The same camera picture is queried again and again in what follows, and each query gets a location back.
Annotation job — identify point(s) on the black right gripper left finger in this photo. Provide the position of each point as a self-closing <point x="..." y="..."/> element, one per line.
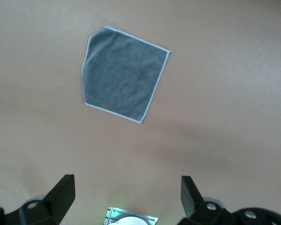
<point x="53" y="206"/>

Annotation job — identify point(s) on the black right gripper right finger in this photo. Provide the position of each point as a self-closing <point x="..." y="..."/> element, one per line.
<point x="194" y="211"/>

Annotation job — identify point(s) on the grey microfibre towel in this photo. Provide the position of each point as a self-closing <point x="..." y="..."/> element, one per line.
<point x="124" y="77"/>

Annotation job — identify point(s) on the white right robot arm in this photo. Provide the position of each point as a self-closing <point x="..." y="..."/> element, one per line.
<point x="131" y="221"/>

